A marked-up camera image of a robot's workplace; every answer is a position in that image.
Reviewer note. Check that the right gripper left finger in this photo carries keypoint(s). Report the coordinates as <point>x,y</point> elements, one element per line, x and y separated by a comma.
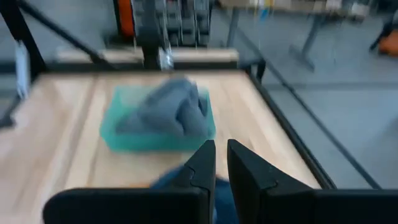
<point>155,205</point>

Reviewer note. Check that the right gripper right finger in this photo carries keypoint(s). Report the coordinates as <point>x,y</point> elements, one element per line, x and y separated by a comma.
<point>280,205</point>

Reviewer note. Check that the dark blue denim cap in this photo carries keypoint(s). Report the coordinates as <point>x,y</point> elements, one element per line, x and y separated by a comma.
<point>225,202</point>

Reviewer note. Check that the teal translucent plastic bin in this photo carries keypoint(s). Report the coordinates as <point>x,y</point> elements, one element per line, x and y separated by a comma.
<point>140,144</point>

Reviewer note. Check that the shelf rack with bins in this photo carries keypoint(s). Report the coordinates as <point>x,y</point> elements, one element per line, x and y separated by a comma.
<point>186,18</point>

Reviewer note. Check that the orange shop vacuum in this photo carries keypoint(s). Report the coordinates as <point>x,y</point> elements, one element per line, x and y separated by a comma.
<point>388,43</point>

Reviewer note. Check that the wooden desk gray legs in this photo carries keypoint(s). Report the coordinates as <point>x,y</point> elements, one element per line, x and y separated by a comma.
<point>295,6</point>

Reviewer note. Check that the white post bracket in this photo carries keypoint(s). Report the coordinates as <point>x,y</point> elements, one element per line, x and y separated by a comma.
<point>22,68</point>

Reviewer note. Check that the black aluminium rig frame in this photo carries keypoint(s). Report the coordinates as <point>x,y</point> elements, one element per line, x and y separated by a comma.
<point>21,28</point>

